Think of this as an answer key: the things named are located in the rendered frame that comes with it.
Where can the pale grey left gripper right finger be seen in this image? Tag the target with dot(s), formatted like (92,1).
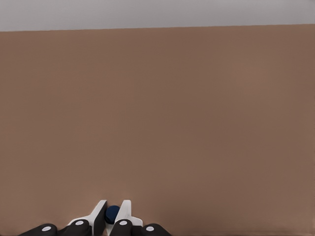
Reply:
(125,216)

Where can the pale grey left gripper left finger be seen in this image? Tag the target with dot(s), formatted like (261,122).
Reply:
(98,215)

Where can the dark blue round object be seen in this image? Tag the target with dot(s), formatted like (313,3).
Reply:
(112,214)

